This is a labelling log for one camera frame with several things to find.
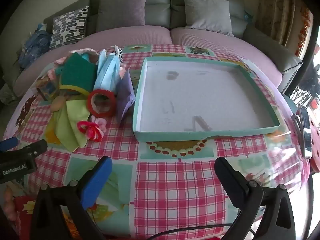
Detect shallow teal cardboard box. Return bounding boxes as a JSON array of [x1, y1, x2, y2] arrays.
[[132, 56, 281, 142]]

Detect pink frilly scrunchie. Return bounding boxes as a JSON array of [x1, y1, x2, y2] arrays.
[[47, 57, 66, 80]]

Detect blue patterned cloth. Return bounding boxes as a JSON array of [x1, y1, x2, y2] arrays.
[[19, 24, 52, 69]]

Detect white cushion with dark dashes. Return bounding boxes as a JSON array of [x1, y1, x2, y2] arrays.
[[49, 6, 90, 50]]

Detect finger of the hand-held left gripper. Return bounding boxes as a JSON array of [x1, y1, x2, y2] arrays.
[[0, 137, 18, 153], [17, 139, 48, 159]]

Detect pink fabric flower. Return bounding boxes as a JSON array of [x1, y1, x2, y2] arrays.
[[90, 116, 107, 130]]

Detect tan round pad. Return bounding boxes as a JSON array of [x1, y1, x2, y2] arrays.
[[51, 96, 68, 112]]

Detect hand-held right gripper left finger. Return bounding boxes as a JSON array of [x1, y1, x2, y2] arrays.
[[29, 156, 113, 240]]

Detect green and yellow scouring sponge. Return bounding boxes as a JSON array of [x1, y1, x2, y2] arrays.
[[59, 52, 98, 94]]

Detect light blue face mask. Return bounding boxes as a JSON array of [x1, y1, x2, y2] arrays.
[[94, 50, 123, 92]]

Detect purple cushion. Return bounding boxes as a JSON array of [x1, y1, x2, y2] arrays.
[[96, 0, 150, 33]]

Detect dark teal stool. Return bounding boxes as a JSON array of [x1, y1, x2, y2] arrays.
[[282, 94, 298, 111]]

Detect pink checked tablecloth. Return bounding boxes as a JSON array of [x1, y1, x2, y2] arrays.
[[4, 44, 312, 240]]

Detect purple cloth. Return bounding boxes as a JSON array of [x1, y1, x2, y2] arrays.
[[115, 70, 136, 124]]

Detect beige patterned curtain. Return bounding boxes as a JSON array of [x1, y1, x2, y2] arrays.
[[255, 0, 304, 48]]

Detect yellow-green cloth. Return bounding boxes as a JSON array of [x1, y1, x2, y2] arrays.
[[51, 97, 92, 153]]

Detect grey sofa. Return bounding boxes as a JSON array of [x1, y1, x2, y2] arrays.
[[0, 0, 304, 105]]

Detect pink and white striped cloth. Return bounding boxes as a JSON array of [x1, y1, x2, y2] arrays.
[[69, 47, 100, 56]]

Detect red and pink hair tie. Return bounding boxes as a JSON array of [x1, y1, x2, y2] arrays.
[[77, 120, 104, 142]]

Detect silver smartphone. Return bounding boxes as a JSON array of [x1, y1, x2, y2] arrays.
[[297, 104, 312, 158]]

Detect black cable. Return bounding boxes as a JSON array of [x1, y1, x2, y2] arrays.
[[140, 224, 258, 240]]

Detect silver phone stand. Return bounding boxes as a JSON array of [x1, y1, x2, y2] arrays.
[[291, 114, 304, 140]]

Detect red ring-shaped band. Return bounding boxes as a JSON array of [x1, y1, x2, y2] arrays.
[[87, 89, 117, 118]]

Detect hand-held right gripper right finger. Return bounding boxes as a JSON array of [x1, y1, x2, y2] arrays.
[[214, 157, 303, 240]]

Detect light grey cushion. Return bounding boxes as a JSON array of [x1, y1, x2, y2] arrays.
[[183, 0, 234, 37]]

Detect black balcony railing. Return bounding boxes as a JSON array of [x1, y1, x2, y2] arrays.
[[287, 62, 320, 105]]

